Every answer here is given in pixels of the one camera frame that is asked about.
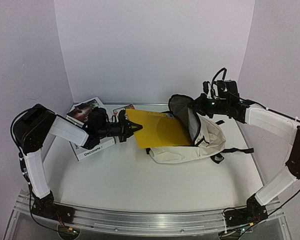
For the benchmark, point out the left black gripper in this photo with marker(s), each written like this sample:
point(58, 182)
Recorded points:
point(127, 128)

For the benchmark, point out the black Three Days book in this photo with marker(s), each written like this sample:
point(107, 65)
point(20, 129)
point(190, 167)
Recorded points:
point(80, 113)

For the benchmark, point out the orange comic book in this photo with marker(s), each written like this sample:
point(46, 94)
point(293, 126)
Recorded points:
point(123, 108)

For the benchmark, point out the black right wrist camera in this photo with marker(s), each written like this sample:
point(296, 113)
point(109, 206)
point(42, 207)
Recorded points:
point(221, 89)

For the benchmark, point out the white palm leaf book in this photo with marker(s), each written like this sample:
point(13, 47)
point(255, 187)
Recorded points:
point(93, 103)

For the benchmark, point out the beige canvas backpack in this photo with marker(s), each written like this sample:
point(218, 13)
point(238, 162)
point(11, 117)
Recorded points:
point(208, 140)

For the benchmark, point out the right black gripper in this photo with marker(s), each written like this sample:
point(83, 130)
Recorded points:
point(200, 105)

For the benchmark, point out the aluminium table edge rail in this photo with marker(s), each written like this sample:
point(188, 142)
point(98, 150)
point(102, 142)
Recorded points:
point(177, 103)

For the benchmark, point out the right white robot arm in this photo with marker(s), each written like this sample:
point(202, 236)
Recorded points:
point(282, 129)

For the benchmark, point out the white Decorate furniture book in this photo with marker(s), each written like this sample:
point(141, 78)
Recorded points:
point(82, 153)

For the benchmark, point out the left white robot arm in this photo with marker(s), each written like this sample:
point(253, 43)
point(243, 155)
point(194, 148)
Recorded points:
point(33, 127)

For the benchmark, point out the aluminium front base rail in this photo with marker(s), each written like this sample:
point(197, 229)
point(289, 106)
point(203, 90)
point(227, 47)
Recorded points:
point(27, 222)

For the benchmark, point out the yellow plastic folder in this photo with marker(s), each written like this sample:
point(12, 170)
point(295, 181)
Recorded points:
point(158, 129)

